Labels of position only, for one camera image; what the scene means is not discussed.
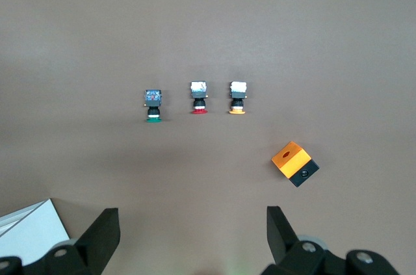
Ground yellow push button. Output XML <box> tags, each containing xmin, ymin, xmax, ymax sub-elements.
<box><xmin>227</xmin><ymin>81</ymin><xmax>250</xmax><ymax>115</ymax></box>

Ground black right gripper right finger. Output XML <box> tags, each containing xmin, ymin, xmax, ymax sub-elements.
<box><xmin>261</xmin><ymin>205</ymin><xmax>400</xmax><ymax>275</ymax></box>

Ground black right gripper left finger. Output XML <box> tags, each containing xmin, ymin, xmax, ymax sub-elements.
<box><xmin>0</xmin><ymin>207</ymin><xmax>120</xmax><ymax>275</ymax></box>

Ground green push button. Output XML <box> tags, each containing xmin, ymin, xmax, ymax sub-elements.
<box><xmin>142</xmin><ymin>88</ymin><xmax>163</xmax><ymax>124</ymax></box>

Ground white drawer cabinet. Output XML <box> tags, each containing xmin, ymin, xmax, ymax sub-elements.
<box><xmin>0</xmin><ymin>198</ymin><xmax>71</xmax><ymax>266</ymax></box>

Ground orange and black button box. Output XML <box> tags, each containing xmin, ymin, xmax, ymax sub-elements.
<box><xmin>271</xmin><ymin>140</ymin><xmax>320</xmax><ymax>188</ymax></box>

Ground brown table mat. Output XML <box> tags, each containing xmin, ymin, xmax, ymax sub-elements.
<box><xmin>0</xmin><ymin>0</ymin><xmax>416</xmax><ymax>275</ymax></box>

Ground red push button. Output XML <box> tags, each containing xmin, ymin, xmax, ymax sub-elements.
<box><xmin>189</xmin><ymin>81</ymin><xmax>210</xmax><ymax>115</ymax></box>

